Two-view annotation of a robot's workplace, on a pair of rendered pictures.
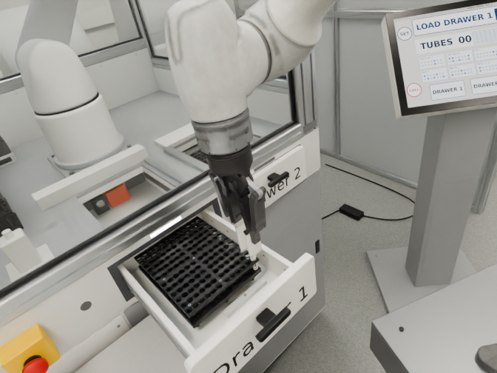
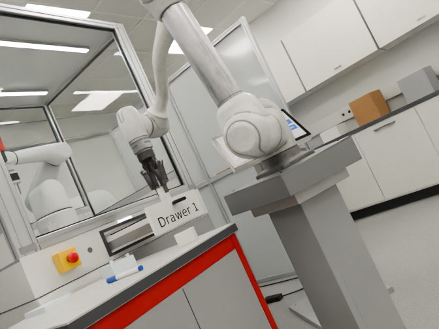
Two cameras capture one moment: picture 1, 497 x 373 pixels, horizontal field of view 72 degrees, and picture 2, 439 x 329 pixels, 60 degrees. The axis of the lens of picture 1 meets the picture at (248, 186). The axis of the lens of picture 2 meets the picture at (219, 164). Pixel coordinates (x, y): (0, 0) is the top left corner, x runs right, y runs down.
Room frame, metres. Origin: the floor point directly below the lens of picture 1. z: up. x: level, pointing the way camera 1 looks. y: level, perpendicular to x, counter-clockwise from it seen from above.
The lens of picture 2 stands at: (-1.10, 0.30, 0.85)
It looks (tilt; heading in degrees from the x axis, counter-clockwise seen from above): 4 degrees up; 340
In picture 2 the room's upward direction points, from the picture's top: 25 degrees counter-clockwise
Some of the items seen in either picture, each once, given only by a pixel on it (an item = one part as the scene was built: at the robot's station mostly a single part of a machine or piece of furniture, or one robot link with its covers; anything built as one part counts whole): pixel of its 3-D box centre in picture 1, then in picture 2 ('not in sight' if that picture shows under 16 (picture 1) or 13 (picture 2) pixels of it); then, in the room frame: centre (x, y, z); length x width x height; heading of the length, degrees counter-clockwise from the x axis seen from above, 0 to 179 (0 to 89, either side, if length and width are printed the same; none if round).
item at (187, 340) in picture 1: (195, 267); (144, 228); (0.53, 0.15, 0.86); 0.40 x 0.26 x 0.06; 36
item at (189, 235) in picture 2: not in sight; (186, 236); (0.12, 0.08, 0.78); 0.07 x 0.07 x 0.04
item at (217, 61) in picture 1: (213, 55); (132, 123); (0.51, 0.01, 1.30); 0.13 x 0.11 x 0.16; 134
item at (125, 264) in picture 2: not in sight; (117, 267); (0.28, 0.30, 0.78); 0.12 x 0.08 x 0.04; 21
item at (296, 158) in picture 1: (269, 184); not in sight; (0.78, -0.06, 0.87); 0.29 x 0.02 x 0.11; 126
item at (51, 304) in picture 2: not in sight; (48, 306); (0.21, 0.53, 0.77); 0.13 x 0.09 x 0.02; 37
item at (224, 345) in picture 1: (260, 321); (176, 211); (0.36, 0.03, 0.87); 0.29 x 0.02 x 0.11; 126
